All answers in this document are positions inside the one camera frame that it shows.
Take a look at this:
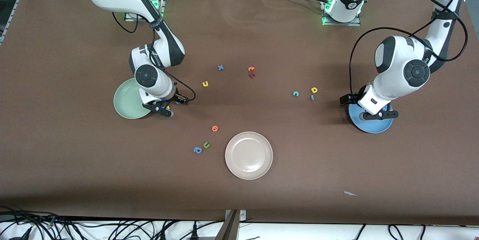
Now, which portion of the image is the blue plate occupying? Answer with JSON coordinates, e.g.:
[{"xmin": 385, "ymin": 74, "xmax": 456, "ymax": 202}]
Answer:
[{"xmin": 348, "ymin": 102, "xmax": 394, "ymax": 134}]

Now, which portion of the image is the green plate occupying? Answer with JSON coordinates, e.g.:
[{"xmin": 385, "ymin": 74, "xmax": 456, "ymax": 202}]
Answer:
[{"xmin": 113, "ymin": 78, "xmax": 155, "ymax": 120}]

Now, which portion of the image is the beige plate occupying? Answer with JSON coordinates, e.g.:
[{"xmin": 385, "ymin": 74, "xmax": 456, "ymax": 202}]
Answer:
[{"xmin": 225, "ymin": 131, "xmax": 274, "ymax": 180}]

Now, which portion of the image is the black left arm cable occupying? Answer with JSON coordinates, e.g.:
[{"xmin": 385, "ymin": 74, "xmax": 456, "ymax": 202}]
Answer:
[{"xmin": 349, "ymin": 0, "xmax": 468, "ymax": 100}]

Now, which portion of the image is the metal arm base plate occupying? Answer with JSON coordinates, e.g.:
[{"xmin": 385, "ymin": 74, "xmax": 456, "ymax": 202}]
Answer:
[
  {"xmin": 125, "ymin": 0, "xmax": 166, "ymax": 22},
  {"xmin": 322, "ymin": 0, "xmax": 361, "ymax": 27}
]

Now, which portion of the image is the aluminium frame profile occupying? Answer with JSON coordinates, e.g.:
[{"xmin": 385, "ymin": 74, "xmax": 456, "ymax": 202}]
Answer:
[{"xmin": 215, "ymin": 210, "xmax": 240, "ymax": 240}]

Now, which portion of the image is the black floor cable bundle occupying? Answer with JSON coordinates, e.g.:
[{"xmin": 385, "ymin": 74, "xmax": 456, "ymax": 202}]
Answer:
[{"xmin": 0, "ymin": 206, "xmax": 225, "ymax": 240}]

